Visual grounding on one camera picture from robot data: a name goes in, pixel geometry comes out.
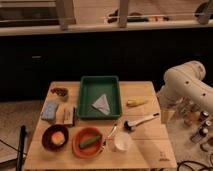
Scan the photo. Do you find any blue sponge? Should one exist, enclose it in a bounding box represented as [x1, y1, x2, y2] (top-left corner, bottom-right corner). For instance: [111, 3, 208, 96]
[41, 101, 58, 121]

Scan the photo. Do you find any dark brown bowl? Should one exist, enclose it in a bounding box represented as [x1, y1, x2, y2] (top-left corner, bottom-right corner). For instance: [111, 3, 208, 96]
[42, 124, 69, 151]

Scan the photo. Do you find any black stand pole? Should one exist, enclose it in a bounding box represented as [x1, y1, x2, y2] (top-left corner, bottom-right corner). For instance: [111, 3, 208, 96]
[16, 125, 27, 171]

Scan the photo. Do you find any grey folded cloth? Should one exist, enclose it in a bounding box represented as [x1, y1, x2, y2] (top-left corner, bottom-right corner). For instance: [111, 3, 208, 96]
[92, 94, 111, 115]

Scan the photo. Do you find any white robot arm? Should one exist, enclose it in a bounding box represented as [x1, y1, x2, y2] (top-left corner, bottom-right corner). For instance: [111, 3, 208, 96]
[158, 61, 213, 114]

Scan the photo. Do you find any metal spoon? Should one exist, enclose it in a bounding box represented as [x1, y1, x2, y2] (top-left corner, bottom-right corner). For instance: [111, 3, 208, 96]
[102, 123, 118, 149]

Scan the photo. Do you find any orange plate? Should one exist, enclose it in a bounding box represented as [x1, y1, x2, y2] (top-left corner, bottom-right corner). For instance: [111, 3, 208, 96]
[72, 127, 103, 159]

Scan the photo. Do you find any white handled dish brush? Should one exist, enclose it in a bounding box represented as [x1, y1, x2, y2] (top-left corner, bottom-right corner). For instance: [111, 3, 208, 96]
[124, 113, 159, 131]

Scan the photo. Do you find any wooden table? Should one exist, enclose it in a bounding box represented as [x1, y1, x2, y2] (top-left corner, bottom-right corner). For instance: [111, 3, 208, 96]
[24, 81, 176, 171]

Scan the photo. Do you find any yellow banana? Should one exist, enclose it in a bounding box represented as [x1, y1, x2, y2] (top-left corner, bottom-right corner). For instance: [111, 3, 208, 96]
[126, 100, 148, 107]

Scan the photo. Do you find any green cucumber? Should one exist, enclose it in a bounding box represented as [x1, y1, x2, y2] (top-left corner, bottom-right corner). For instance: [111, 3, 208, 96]
[79, 135, 101, 149]

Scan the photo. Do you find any white paper cup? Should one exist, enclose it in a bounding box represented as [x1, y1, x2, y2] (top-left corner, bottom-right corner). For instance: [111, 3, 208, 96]
[114, 132, 132, 152]

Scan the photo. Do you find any orange round fruit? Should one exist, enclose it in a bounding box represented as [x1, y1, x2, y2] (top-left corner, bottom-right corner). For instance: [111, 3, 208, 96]
[51, 131, 65, 145]

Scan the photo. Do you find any wooden block brush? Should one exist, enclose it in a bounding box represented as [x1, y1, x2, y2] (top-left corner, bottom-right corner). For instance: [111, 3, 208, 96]
[63, 107, 75, 126]

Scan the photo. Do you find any green plastic tray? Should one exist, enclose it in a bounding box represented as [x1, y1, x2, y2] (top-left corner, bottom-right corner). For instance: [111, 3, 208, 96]
[77, 76, 122, 120]

